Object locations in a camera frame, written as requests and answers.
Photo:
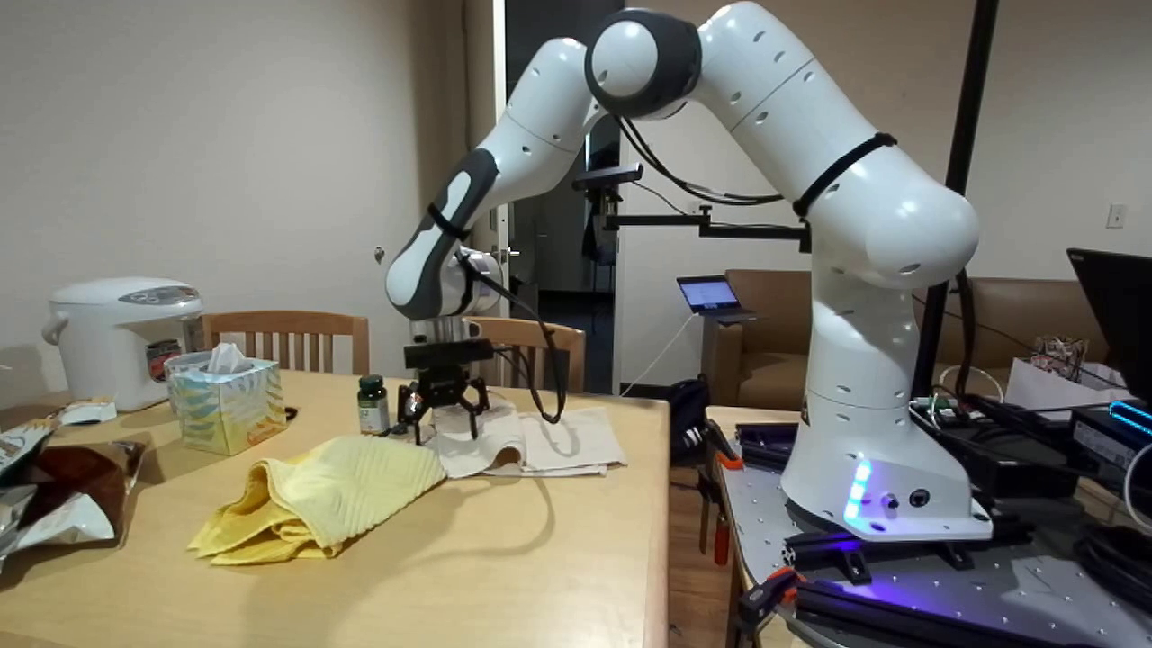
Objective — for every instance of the brown sofa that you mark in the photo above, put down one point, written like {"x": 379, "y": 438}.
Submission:
{"x": 770, "y": 347}

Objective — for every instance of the black box with blue light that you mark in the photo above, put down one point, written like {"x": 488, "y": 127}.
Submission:
{"x": 1119, "y": 438}

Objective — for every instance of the white electric water boiler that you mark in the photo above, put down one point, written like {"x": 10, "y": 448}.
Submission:
{"x": 112, "y": 343}

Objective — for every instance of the black laptop screen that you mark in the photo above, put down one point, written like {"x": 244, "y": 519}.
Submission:
{"x": 1121, "y": 310}

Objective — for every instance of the red black clamp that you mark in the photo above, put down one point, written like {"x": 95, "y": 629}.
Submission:
{"x": 770, "y": 597}

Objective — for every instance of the silver snack bag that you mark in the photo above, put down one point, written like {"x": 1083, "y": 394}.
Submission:
{"x": 65, "y": 527}

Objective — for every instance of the patterned tissue box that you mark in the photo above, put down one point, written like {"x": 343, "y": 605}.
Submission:
{"x": 227, "y": 401}

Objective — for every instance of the dark green pill bottle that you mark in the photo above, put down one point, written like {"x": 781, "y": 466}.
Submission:
{"x": 371, "y": 407}

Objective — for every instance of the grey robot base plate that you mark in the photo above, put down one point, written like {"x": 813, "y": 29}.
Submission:
{"x": 958, "y": 600}

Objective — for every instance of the brown snack bag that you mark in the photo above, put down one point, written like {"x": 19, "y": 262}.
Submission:
{"x": 86, "y": 472}

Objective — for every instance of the wooden slat-back chair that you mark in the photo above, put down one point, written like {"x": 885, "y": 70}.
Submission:
{"x": 283, "y": 330}
{"x": 526, "y": 343}

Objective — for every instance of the small blue-screen tablet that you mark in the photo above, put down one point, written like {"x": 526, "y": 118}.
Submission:
{"x": 707, "y": 294}

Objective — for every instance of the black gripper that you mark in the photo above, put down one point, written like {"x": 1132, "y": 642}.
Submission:
{"x": 448, "y": 363}

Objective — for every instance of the white crumpled wrapper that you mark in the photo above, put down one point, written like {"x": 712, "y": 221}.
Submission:
{"x": 88, "y": 414}

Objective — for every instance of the white wall outlet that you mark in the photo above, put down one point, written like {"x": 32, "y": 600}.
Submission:
{"x": 1114, "y": 217}

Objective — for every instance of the black camera on boom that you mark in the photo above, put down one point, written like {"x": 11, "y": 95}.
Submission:
{"x": 743, "y": 229}

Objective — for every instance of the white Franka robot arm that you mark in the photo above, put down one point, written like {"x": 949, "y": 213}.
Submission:
{"x": 887, "y": 363}

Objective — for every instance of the black stand pole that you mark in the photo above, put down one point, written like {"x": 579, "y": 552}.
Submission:
{"x": 975, "y": 95}

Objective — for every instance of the beige cloth towel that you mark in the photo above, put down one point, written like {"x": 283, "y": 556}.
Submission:
{"x": 565, "y": 445}

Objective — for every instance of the yellow cloth towel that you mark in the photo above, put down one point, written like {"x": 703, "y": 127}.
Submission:
{"x": 343, "y": 489}

